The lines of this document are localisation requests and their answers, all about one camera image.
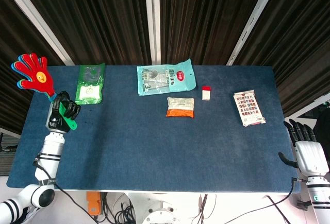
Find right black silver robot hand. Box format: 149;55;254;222
278;118;330;177

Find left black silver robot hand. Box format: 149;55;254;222
45;91;81;134

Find blue red hand clapper toy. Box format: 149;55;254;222
11;53;77;131

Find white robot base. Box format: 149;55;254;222
127;192;204;224

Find orange plastic handheld controller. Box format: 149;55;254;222
86;192;102;216

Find green plastic package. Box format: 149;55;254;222
74;63;106;105

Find white printed card packet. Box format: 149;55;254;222
233;89;267;127

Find black pleated curtain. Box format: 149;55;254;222
0;0;330;136

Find teal cleaning cloth package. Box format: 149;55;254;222
136;58;197;97

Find orange white granule packet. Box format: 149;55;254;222
165;96;195;119

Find blue denim table cover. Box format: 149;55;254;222
6;65;302;194

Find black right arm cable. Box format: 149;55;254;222
233;177;307;219

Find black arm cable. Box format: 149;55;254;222
32;161;100;224
233;177;307;219

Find white horizontal frame beam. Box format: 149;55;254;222
283;96;330;121

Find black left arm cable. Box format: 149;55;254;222
32;161;100;224

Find white aluminium frame post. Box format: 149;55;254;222
226;0;283;66
0;0;76;66
143;0;162;65

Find black cable bundle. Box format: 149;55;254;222
102;192;136;224

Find thin wires under table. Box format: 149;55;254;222
192;194;218;224

